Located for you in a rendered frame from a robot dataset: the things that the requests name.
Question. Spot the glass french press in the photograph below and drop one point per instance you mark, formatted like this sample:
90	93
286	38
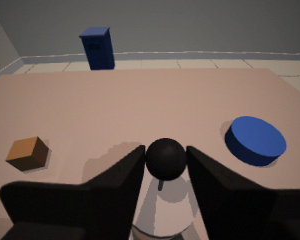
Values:
167	204

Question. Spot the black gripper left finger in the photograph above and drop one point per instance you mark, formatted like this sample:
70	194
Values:
104	206

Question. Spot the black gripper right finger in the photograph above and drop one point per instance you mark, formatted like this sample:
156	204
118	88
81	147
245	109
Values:
233	207

